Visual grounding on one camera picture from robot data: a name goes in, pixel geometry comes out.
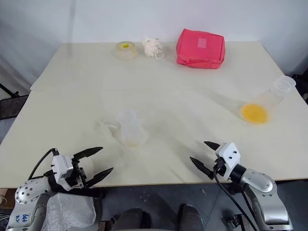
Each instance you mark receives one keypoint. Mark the crumpled grey plastic wrap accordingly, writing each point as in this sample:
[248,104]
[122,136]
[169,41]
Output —
[69,209]

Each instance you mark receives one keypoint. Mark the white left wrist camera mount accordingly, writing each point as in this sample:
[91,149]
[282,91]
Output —
[61,168]

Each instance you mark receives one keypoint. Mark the black equipment case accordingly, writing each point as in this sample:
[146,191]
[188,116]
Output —
[300,89]

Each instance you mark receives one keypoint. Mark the clear tape roll yellow core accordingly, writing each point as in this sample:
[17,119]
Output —
[125,50]

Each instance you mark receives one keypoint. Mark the dark rounded shape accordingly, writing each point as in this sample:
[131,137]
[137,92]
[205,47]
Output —
[191,217]
[132,220]

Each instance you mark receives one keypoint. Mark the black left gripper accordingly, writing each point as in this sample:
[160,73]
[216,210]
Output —
[78,176]

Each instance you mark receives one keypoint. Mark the small clear plastic cup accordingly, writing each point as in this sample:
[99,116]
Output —
[109,126]

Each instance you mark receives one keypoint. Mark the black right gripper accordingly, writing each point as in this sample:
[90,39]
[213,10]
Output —
[220,168]

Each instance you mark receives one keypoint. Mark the red fabric pouch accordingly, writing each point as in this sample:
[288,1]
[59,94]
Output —
[201,48]

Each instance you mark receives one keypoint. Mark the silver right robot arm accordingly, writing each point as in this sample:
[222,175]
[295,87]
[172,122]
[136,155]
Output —
[262,185]

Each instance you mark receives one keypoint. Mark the flask with orange bottom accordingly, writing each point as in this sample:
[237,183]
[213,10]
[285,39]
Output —
[263,106]

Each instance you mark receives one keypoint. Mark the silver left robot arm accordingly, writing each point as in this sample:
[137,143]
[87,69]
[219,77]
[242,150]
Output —
[26,192]

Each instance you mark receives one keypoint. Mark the black stand frame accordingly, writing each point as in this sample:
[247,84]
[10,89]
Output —
[12,104]

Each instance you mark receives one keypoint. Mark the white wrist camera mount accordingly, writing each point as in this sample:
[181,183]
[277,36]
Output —
[228,156]
[61,168]

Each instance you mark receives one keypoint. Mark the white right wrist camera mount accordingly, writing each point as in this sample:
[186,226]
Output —
[228,156]

